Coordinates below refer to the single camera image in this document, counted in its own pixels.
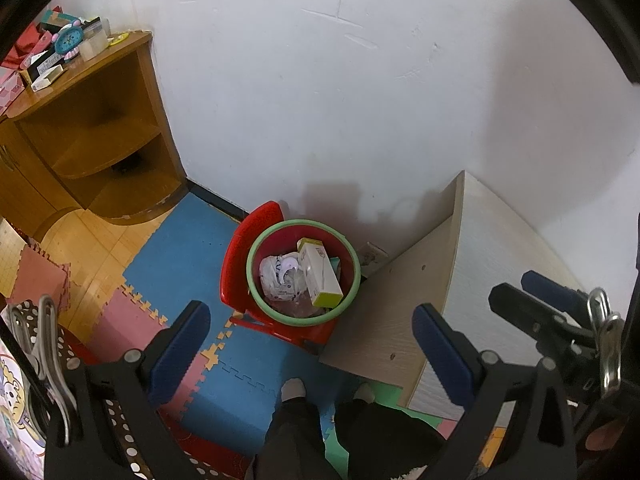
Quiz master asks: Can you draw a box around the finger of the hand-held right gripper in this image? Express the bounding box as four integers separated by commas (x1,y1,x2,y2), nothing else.
521,270,591,320
489,282,596,357

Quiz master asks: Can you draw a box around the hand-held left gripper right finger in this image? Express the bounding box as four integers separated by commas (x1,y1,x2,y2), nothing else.
413,302,577,480

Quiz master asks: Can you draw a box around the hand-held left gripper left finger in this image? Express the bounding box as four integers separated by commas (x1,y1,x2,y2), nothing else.
44,300,211,480

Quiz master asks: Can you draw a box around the white plastic bag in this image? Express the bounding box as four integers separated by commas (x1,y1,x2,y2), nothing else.
259,254,306,303

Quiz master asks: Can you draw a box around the clear plastic blister tray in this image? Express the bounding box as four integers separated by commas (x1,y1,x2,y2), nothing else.
270,295,341,318

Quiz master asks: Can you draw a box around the red bin with green rim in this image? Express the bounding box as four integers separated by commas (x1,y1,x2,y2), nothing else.
246,219,362,323

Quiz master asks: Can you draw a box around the white carton box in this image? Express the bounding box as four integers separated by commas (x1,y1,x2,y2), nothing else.
296,237,345,308

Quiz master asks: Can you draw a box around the metal spring clip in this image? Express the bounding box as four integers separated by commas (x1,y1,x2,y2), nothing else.
586,287,626,400
9,295,76,448

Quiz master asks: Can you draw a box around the green foam mat tile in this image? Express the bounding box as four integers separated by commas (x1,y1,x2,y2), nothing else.
320,382,451,461

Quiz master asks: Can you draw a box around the person's right leg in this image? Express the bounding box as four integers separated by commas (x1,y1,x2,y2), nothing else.
335,382,451,480

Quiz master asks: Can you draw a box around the person's leg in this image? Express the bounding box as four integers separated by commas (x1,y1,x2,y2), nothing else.
335,382,451,480
252,379,326,480

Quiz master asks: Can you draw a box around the red foam mat tile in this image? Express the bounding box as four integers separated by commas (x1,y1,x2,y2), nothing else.
160,410,251,480

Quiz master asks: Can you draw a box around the red plastic chair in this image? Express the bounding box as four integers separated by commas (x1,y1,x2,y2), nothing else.
220,201,341,358

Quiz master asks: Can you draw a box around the person's left leg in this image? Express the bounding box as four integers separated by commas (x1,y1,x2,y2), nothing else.
252,379,326,480

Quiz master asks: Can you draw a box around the loose pink foam mat tile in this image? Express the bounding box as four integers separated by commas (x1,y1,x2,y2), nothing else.
10,245,76,311

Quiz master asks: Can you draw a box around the cartoon printed pink cloth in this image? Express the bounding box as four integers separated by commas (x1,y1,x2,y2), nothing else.
0,345,51,476

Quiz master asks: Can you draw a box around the small white box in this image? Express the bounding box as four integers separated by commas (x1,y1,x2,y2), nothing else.
31,64,66,93

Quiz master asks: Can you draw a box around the pink patterned box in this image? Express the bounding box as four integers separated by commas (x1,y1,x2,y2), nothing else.
0,67,26,111

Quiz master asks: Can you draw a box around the translucent plastic container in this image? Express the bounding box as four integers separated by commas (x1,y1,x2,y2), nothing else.
80,30,111,61

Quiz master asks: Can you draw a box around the blue alarm clock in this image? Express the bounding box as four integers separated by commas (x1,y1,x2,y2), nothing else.
52,20,86,58

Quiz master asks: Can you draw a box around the red gift bag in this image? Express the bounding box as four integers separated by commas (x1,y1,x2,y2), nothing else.
0,22,53,68

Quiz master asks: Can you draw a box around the dark green box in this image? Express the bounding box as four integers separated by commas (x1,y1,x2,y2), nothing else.
40,7,76,31

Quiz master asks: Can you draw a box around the black cable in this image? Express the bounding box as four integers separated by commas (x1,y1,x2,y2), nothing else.
0,315,56,401

